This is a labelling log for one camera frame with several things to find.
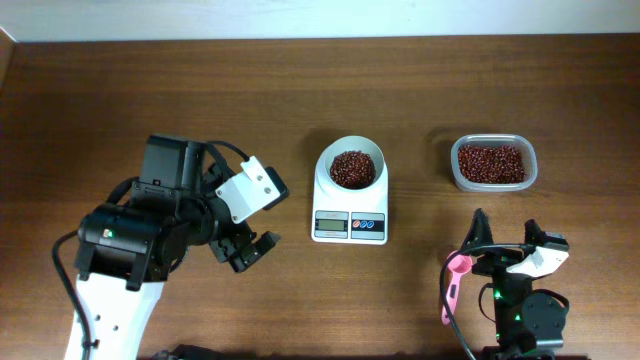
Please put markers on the white digital kitchen scale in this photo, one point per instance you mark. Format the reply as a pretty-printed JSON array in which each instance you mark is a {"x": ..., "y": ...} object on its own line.
[{"x": 346, "y": 216}]

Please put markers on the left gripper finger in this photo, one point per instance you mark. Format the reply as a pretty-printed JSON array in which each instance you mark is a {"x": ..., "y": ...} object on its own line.
[
  {"x": 280, "y": 186},
  {"x": 249, "y": 254}
]

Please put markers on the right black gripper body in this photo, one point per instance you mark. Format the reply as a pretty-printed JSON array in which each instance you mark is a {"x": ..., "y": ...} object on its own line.
[{"x": 496, "y": 263}]

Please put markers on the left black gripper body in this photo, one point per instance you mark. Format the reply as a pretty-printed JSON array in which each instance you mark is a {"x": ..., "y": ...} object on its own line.
[{"x": 229, "y": 239}]

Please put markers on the pink measuring scoop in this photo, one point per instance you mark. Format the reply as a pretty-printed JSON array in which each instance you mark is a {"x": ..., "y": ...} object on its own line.
[{"x": 459, "y": 266}]

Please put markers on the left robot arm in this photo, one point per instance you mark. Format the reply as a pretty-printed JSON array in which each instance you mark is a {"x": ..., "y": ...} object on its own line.
[{"x": 115, "y": 265}]

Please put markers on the red beans in bowl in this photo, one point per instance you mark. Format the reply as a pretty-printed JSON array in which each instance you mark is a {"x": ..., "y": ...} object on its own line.
[{"x": 353, "y": 170}]

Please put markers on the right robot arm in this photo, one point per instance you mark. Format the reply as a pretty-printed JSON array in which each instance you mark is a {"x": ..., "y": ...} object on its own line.
[{"x": 528, "y": 322}]

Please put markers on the clear plastic container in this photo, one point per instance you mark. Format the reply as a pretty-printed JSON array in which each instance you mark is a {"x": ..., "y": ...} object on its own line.
[{"x": 495, "y": 140}]

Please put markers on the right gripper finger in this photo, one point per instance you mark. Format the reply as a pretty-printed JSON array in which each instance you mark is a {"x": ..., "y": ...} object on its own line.
[
  {"x": 479, "y": 235},
  {"x": 534, "y": 235}
]

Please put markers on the red adzuki beans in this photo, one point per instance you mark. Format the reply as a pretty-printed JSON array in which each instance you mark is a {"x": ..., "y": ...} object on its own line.
[{"x": 491, "y": 165}]

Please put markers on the white round bowl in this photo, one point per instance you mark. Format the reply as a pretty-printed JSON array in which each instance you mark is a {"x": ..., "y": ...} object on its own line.
[{"x": 350, "y": 143}]

